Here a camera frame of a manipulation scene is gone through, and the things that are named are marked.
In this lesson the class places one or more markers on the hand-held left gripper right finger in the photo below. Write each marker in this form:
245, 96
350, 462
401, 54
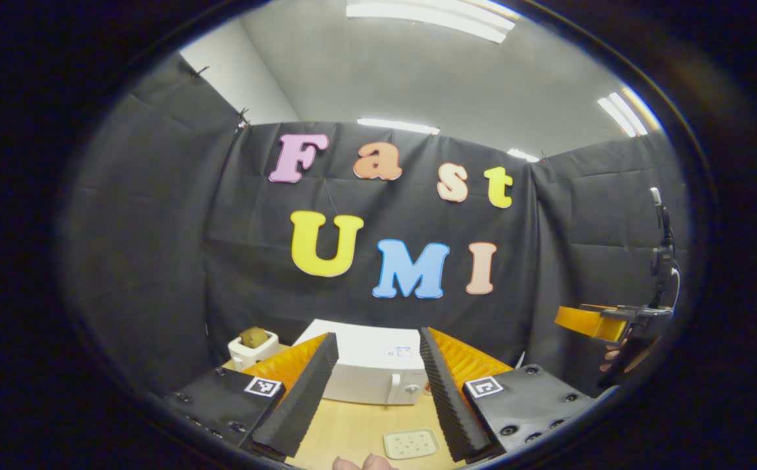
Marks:
447, 398

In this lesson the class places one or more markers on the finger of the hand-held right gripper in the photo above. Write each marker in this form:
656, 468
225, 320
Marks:
587, 323
600, 306

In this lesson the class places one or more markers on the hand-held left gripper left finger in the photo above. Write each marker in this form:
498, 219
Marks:
307, 398

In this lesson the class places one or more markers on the white microwave oven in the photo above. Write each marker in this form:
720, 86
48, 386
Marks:
365, 365

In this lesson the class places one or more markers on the pale green square tray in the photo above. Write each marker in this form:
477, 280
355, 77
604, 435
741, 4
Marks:
411, 444

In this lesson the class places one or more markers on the white toaster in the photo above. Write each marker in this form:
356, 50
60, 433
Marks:
248, 358

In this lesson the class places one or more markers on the brown bread slice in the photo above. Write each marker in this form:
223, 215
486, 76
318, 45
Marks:
254, 337

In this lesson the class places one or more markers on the ceiling light panel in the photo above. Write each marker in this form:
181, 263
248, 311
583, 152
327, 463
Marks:
431, 16
523, 155
626, 112
398, 126

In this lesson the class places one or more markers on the black backdrop cloth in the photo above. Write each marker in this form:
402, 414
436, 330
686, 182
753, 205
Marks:
156, 261

